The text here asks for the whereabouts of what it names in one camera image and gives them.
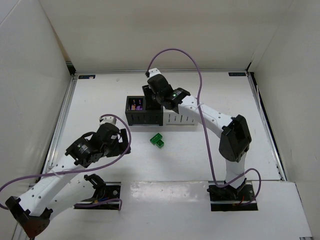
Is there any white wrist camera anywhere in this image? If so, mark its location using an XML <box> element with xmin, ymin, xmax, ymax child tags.
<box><xmin>99</xmin><ymin>116</ymin><xmax>117</xmax><ymax>126</ymax></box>
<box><xmin>145</xmin><ymin>68</ymin><xmax>162</xmax><ymax>78</ymax></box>

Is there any square green lego brick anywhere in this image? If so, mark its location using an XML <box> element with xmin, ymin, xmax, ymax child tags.
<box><xmin>155</xmin><ymin>139</ymin><xmax>165</xmax><ymax>149</ymax></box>

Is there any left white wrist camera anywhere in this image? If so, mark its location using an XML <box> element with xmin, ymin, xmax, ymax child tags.
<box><xmin>99</xmin><ymin>116</ymin><xmax>117</xmax><ymax>126</ymax></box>

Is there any black double bin container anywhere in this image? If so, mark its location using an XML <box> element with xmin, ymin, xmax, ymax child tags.
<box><xmin>125</xmin><ymin>96</ymin><xmax>163</xmax><ymax>126</ymax></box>

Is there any blue label left corner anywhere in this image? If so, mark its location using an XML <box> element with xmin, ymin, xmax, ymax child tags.
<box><xmin>78</xmin><ymin>75</ymin><xmax>96</xmax><ymax>80</ymax></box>

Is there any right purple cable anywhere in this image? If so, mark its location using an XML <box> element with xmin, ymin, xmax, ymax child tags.
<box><xmin>146</xmin><ymin>47</ymin><xmax>262</xmax><ymax>207</ymax></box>

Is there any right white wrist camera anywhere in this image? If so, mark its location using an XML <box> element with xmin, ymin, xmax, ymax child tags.
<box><xmin>145</xmin><ymin>68</ymin><xmax>162</xmax><ymax>78</ymax></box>

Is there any blue label corner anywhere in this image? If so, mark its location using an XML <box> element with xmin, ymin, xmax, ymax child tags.
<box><xmin>78</xmin><ymin>75</ymin><xmax>96</xmax><ymax>80</ymax></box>
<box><xmin>228</xmin><ymin>72</ymin><xmax>247</xmax><ymax>77</ymax></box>

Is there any white double bin container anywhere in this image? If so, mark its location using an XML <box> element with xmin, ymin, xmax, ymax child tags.
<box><xmin>163</xmin><ymin>108</ymin><xmax>198</xmax><ymax>126</ymax></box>

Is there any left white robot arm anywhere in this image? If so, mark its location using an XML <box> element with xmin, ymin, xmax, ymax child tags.
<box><xmin>5</xmin><ymin>122</ymin><xmax>132</xmax><ymax>239</ymax></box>

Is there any large green lego brick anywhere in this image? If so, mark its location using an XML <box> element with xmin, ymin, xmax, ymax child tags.
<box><xmin>150</xmin><ymin>133</ymin><xmax>163</xmax><ymax>145</ymax></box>

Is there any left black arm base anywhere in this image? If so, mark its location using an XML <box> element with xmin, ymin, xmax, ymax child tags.
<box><xmin>73</xmin><ymin>182</ymin><xmax>122</xmax><ymax>211</ymax></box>

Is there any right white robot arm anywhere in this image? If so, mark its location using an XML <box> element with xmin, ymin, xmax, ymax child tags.
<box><xmin>143</xmin><ymin>71</ymin><xmax>252</xmax><ymax>200</ymax></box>

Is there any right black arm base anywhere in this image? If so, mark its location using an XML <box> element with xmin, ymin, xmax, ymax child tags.
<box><xmin>207</xmin><ymin>183</ymin><xmax>258</xmax><ymax>212</ymax></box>

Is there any blue label right corner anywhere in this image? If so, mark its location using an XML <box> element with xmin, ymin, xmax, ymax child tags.
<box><xmin>228</xmin><ymin>72</ymin><xmax>247</xmax><ymax>77</ymax></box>

